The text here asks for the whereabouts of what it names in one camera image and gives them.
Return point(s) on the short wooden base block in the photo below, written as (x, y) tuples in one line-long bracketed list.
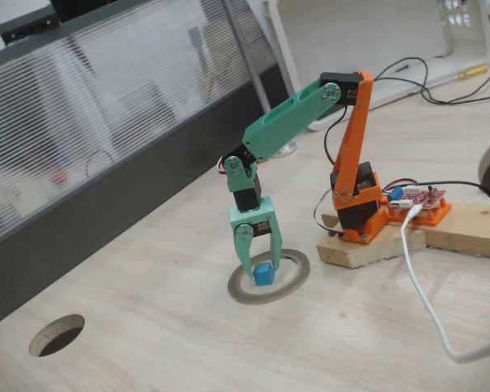
[(371, 253)]

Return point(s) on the blue cube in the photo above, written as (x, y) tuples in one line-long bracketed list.
[(263, 274)]

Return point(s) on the long wooden plank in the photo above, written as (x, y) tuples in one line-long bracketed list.
[(465, 232)]

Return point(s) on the red controller board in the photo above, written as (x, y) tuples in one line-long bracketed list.
[(420, 198)]

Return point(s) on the black box device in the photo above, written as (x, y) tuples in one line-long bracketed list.
[(24, 24)]

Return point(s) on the green gripper with servo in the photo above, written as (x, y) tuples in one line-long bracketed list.
[(250, 216)]

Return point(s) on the orange board holder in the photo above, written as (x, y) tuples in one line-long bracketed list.
[(437, 216)]

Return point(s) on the ribbed glass desk partition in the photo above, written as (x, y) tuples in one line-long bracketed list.
[(106, 102)]

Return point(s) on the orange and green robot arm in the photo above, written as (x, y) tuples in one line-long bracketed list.
[(286, 122)]

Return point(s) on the metal post with flange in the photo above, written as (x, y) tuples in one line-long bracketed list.
[(245, 53)]

